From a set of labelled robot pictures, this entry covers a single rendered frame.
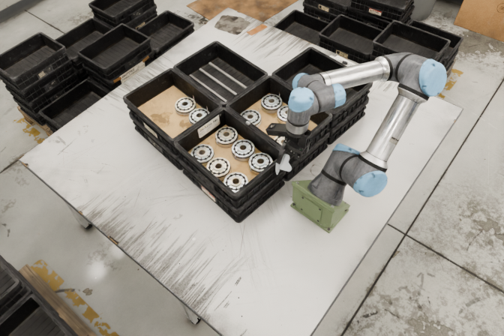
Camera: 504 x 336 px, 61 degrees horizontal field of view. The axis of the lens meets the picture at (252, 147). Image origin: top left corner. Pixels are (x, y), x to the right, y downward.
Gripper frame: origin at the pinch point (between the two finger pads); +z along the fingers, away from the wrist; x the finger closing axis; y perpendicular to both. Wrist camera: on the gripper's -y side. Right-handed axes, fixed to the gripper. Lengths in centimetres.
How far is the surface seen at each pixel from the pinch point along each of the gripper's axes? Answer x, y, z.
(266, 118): 31.0, -28.9, 21.8
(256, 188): -4.7, -9.3, 21.1
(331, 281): -16, 34, 34
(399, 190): 38, 39, 31
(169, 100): 15, -77, 25
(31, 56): 17, -214, 66
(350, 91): 69, -5, 19
